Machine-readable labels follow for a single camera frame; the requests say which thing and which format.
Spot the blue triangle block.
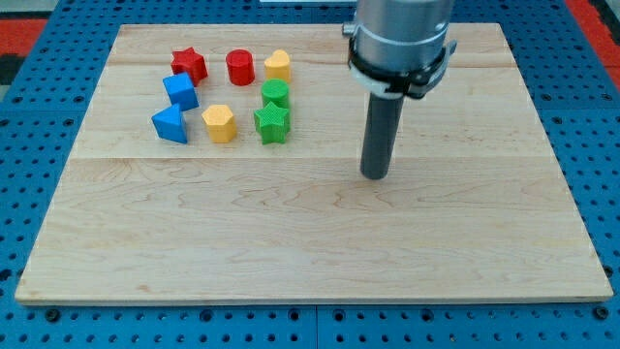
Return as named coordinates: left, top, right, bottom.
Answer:
left=151, top=104, right=188, bottom=143

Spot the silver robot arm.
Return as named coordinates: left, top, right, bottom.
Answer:
left=342, top=0, right=454, bottom=72

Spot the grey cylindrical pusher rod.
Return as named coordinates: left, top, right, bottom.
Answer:
left=360, top=94, right=403, bottom=180

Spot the red cylinder block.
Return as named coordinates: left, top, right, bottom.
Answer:
left=226, top=49, right=255, bottom=86

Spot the yellow hexagon block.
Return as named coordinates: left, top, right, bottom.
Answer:
left=201, top=105, right=237, bottom=143

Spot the blue cube block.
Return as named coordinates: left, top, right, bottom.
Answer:
left=163, top=73, right=199, bottom=111

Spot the red star block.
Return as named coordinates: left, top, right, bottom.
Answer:
left=170, top=47, right=208, bottom=86

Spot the green cylinder block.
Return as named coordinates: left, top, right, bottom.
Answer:
left=261, top=79, right=290, bottom=109

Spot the black clamp ring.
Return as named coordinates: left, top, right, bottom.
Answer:
left=346, top=39, right=458, bottom=101

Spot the wooden board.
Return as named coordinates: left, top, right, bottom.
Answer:
left=15, top=23, right=613, bottom=306

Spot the green star block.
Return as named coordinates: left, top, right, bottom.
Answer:
left=254, top=102, right=291, bottom=144

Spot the yellow heart block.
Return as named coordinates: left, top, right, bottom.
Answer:
left=263, top=49, right=292, bottom=82

